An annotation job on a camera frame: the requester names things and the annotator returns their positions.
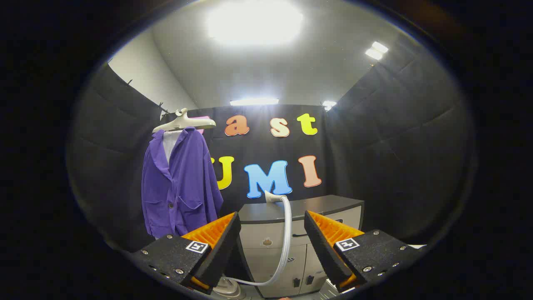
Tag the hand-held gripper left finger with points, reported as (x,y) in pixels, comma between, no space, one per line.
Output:
(222,254)

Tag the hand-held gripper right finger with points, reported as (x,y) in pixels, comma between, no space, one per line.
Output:
(325,254)

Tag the purple button jacket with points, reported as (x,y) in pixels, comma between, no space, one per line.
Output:
(187,179)

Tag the white shirt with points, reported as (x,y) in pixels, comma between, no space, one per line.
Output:
(170,143)

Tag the grey steamer base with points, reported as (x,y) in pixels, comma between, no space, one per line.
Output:
(227,290)

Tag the white clothes hanger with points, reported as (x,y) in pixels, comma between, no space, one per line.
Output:
(183,123)

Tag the grey cabinet with black top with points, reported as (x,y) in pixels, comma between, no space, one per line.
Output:
(270,241)

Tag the white flat sheet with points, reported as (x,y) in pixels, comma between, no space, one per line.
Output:
(417,246)

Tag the small corner ceiling light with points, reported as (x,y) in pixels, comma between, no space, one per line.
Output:
(329,104)

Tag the long ceiling light strip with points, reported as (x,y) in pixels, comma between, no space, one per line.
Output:
(254,101)

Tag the twin panel ceiling light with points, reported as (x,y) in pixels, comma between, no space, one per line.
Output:
(377,50)

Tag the large round ceiling light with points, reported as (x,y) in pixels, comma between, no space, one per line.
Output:
(254,21)

